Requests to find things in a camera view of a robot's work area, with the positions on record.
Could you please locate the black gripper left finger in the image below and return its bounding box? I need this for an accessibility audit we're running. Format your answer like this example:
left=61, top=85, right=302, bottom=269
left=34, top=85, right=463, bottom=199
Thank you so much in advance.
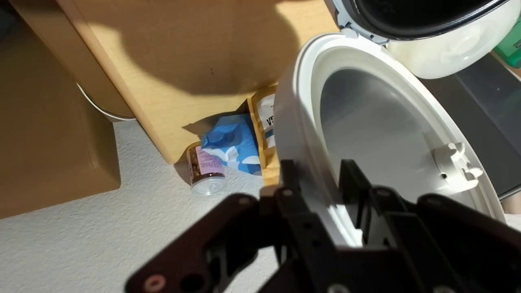
left=122, top=158, right=348, bottom=293

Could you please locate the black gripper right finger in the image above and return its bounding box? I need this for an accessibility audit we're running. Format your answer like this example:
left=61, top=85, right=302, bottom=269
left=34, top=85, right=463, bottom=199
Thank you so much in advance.
left=323, top=158, right=521, bottom=293

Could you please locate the white rice cooker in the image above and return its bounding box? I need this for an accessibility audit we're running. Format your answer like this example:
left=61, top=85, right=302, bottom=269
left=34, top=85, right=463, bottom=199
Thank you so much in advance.
left=271, top=0, right=521, bottom=251

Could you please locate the brown bottle white cap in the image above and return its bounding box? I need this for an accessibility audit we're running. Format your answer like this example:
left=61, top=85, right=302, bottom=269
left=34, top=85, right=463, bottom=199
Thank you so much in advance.
left=177, top=145, right=227, bottom=199

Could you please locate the blue plastic packet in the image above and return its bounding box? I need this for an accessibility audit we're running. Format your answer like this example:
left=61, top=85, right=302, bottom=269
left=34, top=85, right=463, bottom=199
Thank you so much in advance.
left=200, top=113, right=263, bottom=176

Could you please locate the yellow cardboard pack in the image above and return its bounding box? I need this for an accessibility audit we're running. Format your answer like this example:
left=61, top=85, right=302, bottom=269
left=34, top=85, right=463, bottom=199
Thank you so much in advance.
left=245, top=88, right=283, bottom=189

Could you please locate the light wooden table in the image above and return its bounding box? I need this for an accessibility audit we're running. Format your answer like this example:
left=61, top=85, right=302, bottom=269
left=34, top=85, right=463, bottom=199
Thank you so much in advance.
left=53, top=0, right=340, bottom=168

